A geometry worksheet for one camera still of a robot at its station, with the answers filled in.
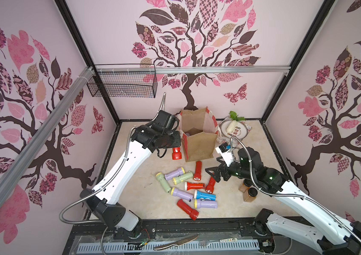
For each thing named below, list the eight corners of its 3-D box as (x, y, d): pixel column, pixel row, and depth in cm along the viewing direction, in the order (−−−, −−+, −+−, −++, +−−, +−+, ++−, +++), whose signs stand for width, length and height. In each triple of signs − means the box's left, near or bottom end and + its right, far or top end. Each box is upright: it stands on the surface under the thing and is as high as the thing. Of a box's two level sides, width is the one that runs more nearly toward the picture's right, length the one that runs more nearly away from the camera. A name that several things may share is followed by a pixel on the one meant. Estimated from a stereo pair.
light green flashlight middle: (174, 185, 89) (173, 183, 87) (171, 180, 91) (171, 178, 89) (193, 177, 92) (193, 175, 90) (190, 172, 94) (190, 170, 92)
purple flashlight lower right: (194, 209, 82) (194, 206, 79) (194, 201, 84) (194, 199, 81) (216, 208, 82) (217, 206, 79) (215, 201, 84) (216, 199, 81)
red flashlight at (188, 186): (184, 190, 86) (184, 188, 84) (184, 183, 88) (184, 181, 86) (205, 190, 86) (205, 188, 84) (204, 183, 88) (204, 181, 86)
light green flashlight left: (167, 193, 86) (167, 192, 84) (155, 175, 93) (155, 173, 91) (173, 189, 87) (172, 188, 85) (161, 172, 94) (160, 170, 92)
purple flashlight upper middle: (166, 181, 90) (165, 179, 88) (164, 177, 92) (163, 174, 90) (185, 173, 94) (185, 170, 91) (182, 168, 96) (182, 166, 93)
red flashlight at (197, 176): (193, 180, 91) (193, 178, 89) (195, 162, 99) (195, 160, 97) (200, 181, 90) (200, 179, 88) (202, 163, 98) (202, 161, 96)
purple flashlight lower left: (170, 194, 85) (169, 193, 83) (172, 188, 88) (172, 186, 86) (191, 202, 83) (191, 201, 81) (193, 196, 85) (193, 194, 83)
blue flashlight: (192, 198, 84) (193, 196, 82) (194, 191, 86) (194, 189, 84) (214, 203, 82) (215, 201, 80) (215, 196, 85) (216, 194, 82)
